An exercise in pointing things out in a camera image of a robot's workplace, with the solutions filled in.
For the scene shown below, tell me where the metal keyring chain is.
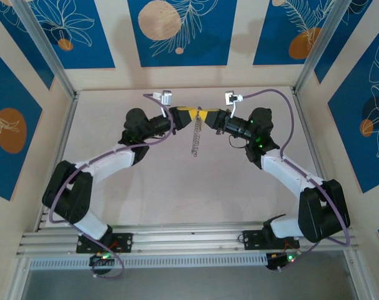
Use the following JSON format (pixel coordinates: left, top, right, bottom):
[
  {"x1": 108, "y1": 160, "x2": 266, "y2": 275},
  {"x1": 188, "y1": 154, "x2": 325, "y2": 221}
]
[{"x1": 190, "y1": 106, "x2": 205, "y2": 158}]

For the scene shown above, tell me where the controller board with green light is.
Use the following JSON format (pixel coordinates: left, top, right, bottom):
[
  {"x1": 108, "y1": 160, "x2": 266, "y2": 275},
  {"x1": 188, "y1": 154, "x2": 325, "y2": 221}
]
[
  {"x1": 89, "y1": 253, "x2": 115, "y2": 268},
  {"x1": 265, "y1": 252, "x2": 299, "y2": 271}
]

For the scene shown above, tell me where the grey metal sheet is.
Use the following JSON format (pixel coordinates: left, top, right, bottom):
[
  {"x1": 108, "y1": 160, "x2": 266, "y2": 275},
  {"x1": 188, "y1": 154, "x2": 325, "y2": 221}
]
[{"x1": 20, "y1": 270, "x2": 357, "y2": 300}]

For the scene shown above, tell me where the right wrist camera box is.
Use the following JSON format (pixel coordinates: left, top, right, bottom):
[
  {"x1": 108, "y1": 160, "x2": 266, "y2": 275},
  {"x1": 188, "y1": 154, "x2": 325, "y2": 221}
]
[{"x1": 225, "y1": 90, "x2": 245, "y2": 117}]

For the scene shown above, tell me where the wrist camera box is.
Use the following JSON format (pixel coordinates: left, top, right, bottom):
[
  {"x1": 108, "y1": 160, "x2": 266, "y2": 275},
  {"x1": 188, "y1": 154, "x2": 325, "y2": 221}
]
[
  {"x1": 225, "y1": 90, "x2": 245, "y2": 117},
  {"x1": 152, "y1": 89, "x2": 174, "y2": 116}
]

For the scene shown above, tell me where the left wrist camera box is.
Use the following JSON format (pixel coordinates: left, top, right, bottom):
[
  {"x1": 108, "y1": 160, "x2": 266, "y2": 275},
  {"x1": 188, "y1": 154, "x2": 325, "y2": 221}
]
[{"x1": 152, "y1": 89, "x2": 174, "y2": 116}]

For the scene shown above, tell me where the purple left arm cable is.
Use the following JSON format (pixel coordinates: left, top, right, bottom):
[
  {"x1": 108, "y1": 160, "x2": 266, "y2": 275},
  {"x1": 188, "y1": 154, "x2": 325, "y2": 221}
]
[{"x1": 49, "y1": 92, "x2": 177, "y2": 281}]

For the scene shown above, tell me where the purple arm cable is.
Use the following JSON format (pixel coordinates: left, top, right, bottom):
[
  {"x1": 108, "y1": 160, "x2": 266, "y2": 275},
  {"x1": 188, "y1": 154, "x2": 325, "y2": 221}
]
[
  {"x1": 49, "y1": 92, "x2": 177, "y2": 281},
  {"x1": 242, "y1": 89, "x2": 352, "y2": 272}
]

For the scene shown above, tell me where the thin black wire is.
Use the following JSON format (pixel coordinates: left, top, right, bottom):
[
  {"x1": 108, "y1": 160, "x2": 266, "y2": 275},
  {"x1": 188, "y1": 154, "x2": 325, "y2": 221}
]
[{"x1": 228, "y1": 134, "x2": 249, "y2": 150}]

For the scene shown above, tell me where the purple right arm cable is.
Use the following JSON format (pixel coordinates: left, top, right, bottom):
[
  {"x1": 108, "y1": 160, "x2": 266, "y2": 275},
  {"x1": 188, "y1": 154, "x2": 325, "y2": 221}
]
[{"x1": 242, "y1": 89, "x2": 352, "y2": 272}]

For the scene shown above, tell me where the aluminium side rail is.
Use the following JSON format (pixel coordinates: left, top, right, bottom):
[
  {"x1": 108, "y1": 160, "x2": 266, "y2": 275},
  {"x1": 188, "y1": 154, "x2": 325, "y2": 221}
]
[
  {"x1": 32, "y1": 92, "x2": 81, "y2": 232},
  {"x1": 290, "y1": 87, "x2": 337, "y2": 223}
]

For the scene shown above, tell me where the blue floral wall panel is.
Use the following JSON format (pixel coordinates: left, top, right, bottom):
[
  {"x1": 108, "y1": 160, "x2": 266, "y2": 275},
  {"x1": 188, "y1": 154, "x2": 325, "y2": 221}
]
[
  {"x1": 127, "y1": 0, "x2": 239, "y2": 68},
  {"x1": 313, "y1": 0, "x2": 379, "y2": 84},
  {"x1": 328, "y1": 29, "x2": 379, "y2": 194},
  {"x1": 253, "y1": 0, "x2": 333, "y2": 66},
  {"x1": 0, "y1": 45, "x2": 43, "y2": 202},
  {"x1": 0, "y1": 0, "x2": 55, "y2": 91},
  {"x1": 29, "y1": 0, "x2": 116, "y2": 69}
]

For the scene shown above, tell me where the aluminium frame post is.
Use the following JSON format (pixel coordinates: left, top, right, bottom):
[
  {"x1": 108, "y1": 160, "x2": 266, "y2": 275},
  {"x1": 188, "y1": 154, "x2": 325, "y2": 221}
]
[
  {"x1": 12, "y1": 0, "x2": 79, "y2": 101},
  {"x1": 293, "y1": 0, "x2": 346, "y2": 94}
]

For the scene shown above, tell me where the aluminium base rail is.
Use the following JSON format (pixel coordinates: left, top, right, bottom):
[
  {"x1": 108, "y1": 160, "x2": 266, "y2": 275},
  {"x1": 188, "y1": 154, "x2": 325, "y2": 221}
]
[{"x1": 16, "y1": 222, "x2": 358, "y2": 259}]

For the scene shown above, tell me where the slotted grey cable duct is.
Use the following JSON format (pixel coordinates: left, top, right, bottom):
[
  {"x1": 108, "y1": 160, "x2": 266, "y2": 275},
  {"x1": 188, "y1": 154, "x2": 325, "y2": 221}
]
[{"x1": 29, "y1": 253, "x2": 268, "y2": 270}]

